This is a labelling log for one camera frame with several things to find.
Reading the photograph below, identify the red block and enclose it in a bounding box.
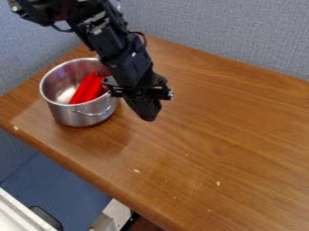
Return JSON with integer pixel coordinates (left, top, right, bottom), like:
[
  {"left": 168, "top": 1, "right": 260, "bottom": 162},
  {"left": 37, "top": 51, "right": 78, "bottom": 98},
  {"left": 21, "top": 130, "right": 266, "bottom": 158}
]
[{"left": 68, "top": 72, "right": 105, "bottom": 105}]

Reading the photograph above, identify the metal pot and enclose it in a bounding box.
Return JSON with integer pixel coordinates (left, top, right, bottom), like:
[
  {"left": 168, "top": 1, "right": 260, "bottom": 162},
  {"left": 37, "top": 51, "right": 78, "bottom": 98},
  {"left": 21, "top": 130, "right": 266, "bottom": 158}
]
[{"left": 40, "top": 58, "right": 117, "bottom": 127}]

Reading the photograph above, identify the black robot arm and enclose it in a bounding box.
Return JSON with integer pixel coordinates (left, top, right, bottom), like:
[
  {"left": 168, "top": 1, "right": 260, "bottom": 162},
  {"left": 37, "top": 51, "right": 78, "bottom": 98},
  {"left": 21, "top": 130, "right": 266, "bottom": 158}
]
[{"left": 6, "top": 0, "right": 172, "bottom": 122}]

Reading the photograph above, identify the white table leg bracket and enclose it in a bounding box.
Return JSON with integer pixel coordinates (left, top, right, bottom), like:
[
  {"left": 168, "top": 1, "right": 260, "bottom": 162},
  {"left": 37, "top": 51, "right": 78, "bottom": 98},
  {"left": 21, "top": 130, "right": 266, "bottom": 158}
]
[{"left": 88, "top": 199, "right": 132, "bottom": 231}]

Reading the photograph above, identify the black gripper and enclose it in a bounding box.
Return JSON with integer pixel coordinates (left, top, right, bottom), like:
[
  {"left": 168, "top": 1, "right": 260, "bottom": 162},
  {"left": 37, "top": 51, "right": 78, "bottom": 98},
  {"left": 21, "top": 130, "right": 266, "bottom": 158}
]
[{"left": 86, "top": 30, "right": 173, "bottom": 122}]

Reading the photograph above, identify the white furniture edge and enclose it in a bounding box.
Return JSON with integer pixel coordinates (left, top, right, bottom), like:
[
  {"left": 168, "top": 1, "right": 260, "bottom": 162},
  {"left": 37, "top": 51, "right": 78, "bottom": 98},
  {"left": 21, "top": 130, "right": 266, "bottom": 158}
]
[{"left": 0, "top": 188, "right": 56, "bottom": 231}]

